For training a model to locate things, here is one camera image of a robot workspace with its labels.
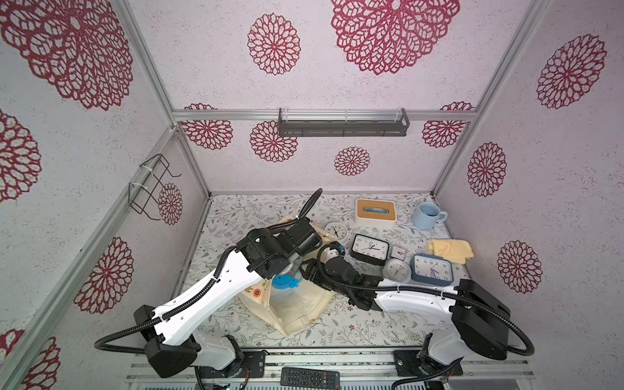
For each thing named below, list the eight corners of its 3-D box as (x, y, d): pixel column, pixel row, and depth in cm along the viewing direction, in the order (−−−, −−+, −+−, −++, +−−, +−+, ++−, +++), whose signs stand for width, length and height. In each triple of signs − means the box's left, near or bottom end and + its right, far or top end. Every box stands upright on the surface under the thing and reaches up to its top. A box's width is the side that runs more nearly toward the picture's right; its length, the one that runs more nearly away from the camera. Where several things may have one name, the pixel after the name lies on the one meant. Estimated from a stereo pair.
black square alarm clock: (348, 255, 100) (348, 251, 98) (354, 236, 106) (355, 232, 104) (384, 267, 97) (386, 263, 94) (388, 246, 103) (390, 243, 101)
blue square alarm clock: (409, 279, 94) (412, 275, 91) (410, 255, 101) (412, 250, 98) (450, 288, 92) (454, 285, 89) (448, 263, 98) (451, 259, 96)
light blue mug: (422, 233, 108) (428, 222, 102) (407, 218, 114) (412, 207, 108) (441, 223, 112) (449, 212, 106) (426, 209, 117) (432, 198, 111)
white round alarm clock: (384, 283, 92) (386, 280, 90) (380, 261, 98) (381, 258, 96) (411, 283, 92) (413, 280, 90) (405, 261, 98) (407, 258, 96)
